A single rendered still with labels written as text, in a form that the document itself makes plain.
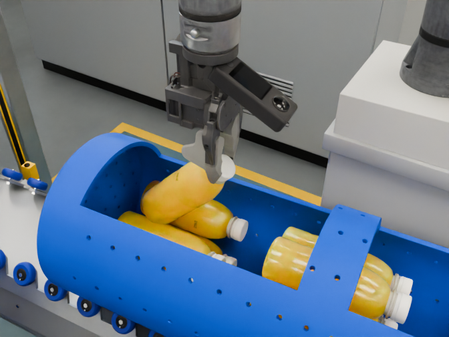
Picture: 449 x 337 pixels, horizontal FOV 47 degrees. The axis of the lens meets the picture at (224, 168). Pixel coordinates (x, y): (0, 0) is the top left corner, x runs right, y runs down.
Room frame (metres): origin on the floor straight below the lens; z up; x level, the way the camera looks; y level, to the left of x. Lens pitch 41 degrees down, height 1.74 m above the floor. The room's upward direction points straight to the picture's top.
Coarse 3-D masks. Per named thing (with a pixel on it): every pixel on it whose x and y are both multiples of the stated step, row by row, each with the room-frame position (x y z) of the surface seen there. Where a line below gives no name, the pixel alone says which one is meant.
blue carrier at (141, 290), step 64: (64, 192) 0.56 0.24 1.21; (128, 192) 0.71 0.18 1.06; (256, 192) 0.64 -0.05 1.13; (64, 256) 0.49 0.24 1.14; (128, 256) 0.46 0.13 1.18; (192, 256) 0.44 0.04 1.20; (256, 256) 0.61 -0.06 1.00; (320, 256) 0.42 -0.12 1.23; (384, 256) 0.54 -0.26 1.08; (448, 256) 0.50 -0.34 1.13; (192, 320) 0.39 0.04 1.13; (256, 320) 0.37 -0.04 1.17; (320, 320) 0.35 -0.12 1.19; (448, 320) 0.47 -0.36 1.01
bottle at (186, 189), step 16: (176, 176) 0.60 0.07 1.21; (192, 176) 0.58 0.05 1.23; (160, 192) 0.60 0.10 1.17; (176, 192) 0.58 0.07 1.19; (192, 192) 0.57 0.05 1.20; (208, 192) 0.56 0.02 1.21; (144, 208) 0.61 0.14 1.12; (160, 208) 0.59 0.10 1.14; (176, 208) 0.58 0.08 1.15; (192, 208) 0.58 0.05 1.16
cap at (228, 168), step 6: (222, 156) 0.59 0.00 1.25; (228, 156) 0.59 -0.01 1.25; (222, 162) 0.58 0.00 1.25; (228, 162) 0.59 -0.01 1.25; (222, 168) 0.57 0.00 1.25; (228, 168) 0.58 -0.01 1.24; (234, 168) 0.58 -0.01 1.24; (222, 174) 0.56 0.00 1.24; (228, 174) 0.57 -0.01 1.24; (234, 174) 0.57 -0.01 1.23; (222, 180) 0.56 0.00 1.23
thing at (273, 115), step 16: (224, 64) 0.57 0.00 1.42; (240, 64) 0.58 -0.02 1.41; (224, 80) 0.55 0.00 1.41; (240, 80) 0.55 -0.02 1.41; (256, 80) 0.56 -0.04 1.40; (240, 96) 0.54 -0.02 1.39; (256, 96) 0.54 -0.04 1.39; (272, 96) 0.55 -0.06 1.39; (256, 112) 0.53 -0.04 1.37; (272, 112) 0.52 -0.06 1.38; (288, 112) 0.53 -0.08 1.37; (272, 128) 0.52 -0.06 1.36
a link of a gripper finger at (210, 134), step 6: (216, 114) 0.56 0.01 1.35; (210, 120) 0.55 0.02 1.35; (204, 126) 0.55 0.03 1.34; (210, 126) 0.54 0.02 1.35; (216, 126) 0.55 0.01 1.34; (204, 132) 0.54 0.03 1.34; (210, 132) 0.54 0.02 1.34; (216, 132) 0.55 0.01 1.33; (204, 138) 0.54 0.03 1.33; (210, 138) 0.53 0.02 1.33; (216, 138) 0.55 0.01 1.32; (204, 144) 0.54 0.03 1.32; (210, 144) 0.53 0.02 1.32; (210, 150) 0.53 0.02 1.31; (210, 156) 0.54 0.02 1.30; (210, 162) 0.54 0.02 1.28
